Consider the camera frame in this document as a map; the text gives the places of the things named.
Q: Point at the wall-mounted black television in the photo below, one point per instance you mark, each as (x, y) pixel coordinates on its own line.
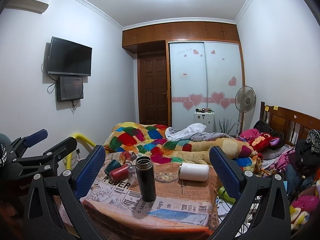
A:
(70, 56)

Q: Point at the green plastic object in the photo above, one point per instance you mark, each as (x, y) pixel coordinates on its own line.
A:
(223, 193)

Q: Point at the green cup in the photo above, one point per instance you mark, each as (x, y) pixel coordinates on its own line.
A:
(111, 166)

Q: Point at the white air conditioner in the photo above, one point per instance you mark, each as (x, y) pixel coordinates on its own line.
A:
(27, 5)

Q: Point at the black bag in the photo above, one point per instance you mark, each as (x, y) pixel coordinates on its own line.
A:
(262, 126)

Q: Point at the white small cabinet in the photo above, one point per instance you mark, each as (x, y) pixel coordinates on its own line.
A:
(203, 121)

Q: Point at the thin metal pen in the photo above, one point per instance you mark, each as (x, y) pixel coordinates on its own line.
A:
(183, 188)

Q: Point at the blue printed booklet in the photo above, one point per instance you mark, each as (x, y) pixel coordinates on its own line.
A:
(175, 216)

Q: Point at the black patterned cloth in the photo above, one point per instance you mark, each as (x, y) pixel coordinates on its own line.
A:
(311, 142)

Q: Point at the red cup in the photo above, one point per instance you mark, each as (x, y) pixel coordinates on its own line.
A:
(119, 172)

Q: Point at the grey striped sheet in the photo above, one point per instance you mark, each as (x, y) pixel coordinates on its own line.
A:
(192, 131)

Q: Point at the brown wooden door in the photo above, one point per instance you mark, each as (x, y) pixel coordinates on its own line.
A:
(153, 90)

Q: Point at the small black wall monitor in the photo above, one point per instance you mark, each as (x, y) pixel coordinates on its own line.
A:
(70, 88)

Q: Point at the pile of clothes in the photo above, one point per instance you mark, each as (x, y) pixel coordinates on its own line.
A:
(300, 195)

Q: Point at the black thermos bottle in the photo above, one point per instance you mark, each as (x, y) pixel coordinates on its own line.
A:
(146, 180)

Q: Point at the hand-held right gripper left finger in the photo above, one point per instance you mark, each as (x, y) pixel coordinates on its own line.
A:
(92, 166)

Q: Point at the pink garment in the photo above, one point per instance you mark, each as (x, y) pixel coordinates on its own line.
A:
(250, 133)

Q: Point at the clear drinking glass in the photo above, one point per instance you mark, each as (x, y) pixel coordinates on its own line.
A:
(131, 175)

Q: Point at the red plush toy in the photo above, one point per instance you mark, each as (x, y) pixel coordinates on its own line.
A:
(262, 141)

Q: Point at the white cylindrical bottle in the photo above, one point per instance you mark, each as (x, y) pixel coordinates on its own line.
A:
(195, 172)

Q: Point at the wooden overhead cabinets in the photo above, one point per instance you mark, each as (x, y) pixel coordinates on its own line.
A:
(180, 31)

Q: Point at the glass ashtray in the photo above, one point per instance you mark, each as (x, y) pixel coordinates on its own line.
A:
(165, 177)

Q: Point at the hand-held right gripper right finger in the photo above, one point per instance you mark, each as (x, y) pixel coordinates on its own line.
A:
(223, 170)

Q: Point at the colourful patchwork quilt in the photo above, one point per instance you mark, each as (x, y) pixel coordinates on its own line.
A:
(140, 140)

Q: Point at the dry twig plant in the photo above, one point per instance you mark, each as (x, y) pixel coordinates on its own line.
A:
(228, 128)

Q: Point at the newspaper print tablecloth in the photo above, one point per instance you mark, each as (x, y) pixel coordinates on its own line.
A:
(117, 205)

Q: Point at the yellow bent rail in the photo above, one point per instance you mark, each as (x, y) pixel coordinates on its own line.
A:
(83, 140)

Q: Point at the wooden bed headboard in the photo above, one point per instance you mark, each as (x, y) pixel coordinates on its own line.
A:
(287, 122)

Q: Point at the sliding wardrobe with pink hearts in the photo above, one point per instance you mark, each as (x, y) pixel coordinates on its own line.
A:
(200, 80)

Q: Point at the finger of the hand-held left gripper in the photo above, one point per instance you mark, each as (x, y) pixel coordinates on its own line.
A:
(65, 144)
(37, 135)

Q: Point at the standing fan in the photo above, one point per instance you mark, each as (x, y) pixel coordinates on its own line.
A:
(245, 98)

